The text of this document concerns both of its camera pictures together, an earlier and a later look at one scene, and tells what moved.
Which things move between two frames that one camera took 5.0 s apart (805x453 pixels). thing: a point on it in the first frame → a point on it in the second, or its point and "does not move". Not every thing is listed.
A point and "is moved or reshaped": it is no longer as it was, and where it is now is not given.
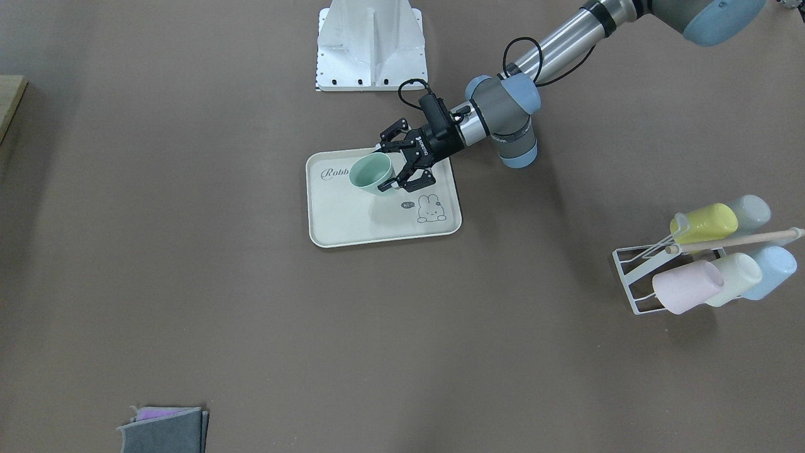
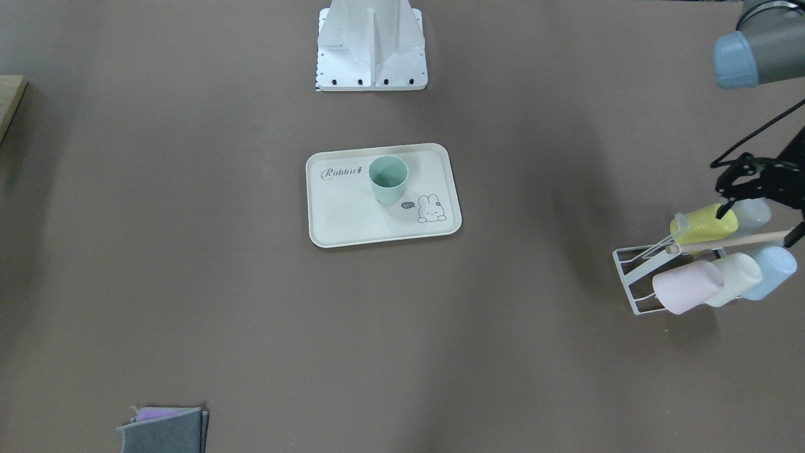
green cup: x=368 y=172 is moved or reshaped
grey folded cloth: x=166 y=430 does not move
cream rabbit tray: x=339 y=213 does not move
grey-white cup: x=752 y=213 does not move
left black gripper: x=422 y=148 → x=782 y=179
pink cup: x=685 y=287 does not move
